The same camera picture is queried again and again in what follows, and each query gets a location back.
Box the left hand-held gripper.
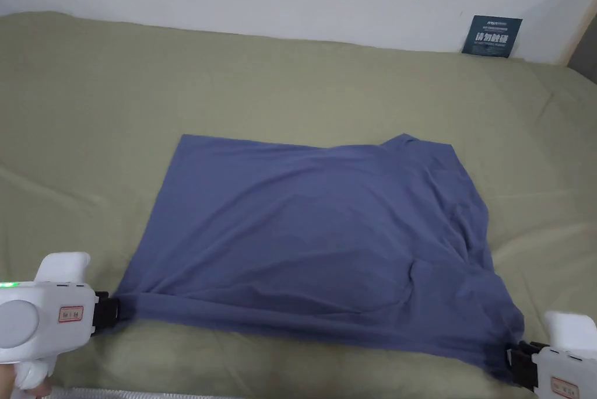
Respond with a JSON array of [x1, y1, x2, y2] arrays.
[[0, 251, 124, 393]]

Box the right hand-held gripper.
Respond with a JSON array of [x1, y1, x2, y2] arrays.
[[505, 310, 597, 399]]

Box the dark blue shirt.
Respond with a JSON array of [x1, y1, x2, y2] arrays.
[[113, 133, 526, 380]]

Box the person's left hand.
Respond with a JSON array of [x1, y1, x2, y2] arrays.
[[0, 361, 53, 399]]

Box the bed with pale green sheet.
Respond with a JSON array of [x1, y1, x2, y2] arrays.
[[0, 10, 597, 399]]

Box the dark card with white print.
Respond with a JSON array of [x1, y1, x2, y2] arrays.
[[461, 15, 524, 61]]

